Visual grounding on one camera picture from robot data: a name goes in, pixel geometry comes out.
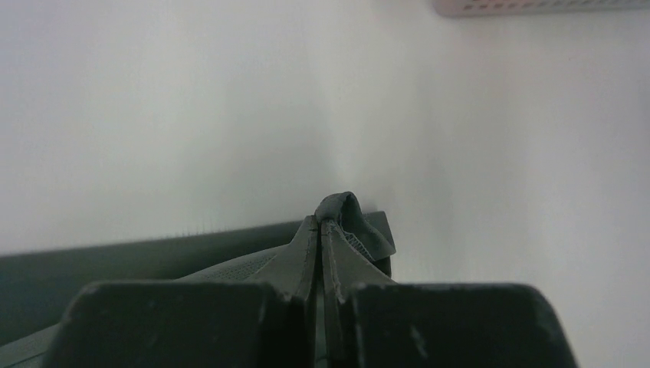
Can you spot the dark grey t shirt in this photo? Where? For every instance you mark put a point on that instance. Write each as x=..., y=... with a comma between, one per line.
x=37, y=289

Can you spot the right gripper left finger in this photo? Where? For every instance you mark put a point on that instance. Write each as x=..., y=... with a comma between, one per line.
x=265, y=321

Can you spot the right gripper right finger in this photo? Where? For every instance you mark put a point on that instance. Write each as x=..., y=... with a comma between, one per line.
x=372, y=321

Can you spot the white plastic laundry basket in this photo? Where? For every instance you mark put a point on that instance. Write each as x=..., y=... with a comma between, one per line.
x=474, y=8

